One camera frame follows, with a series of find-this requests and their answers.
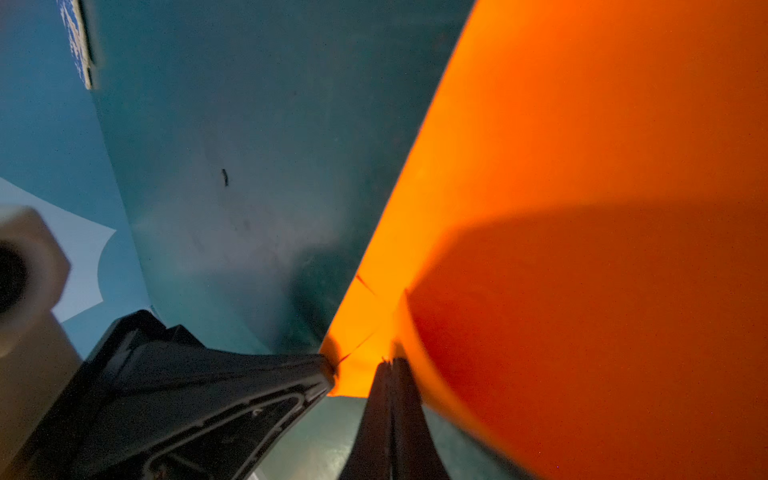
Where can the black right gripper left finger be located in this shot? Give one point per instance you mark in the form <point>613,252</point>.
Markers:
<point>369,457</point>

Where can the orange square paper sheet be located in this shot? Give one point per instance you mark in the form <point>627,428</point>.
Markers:
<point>574,257</point>

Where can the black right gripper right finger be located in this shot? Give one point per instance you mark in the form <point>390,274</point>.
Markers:
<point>415,455</point>

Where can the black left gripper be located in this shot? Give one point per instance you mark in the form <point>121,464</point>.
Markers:
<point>150,403</point>

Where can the blue dotted glove left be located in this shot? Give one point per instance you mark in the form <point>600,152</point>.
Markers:
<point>72,16</point>

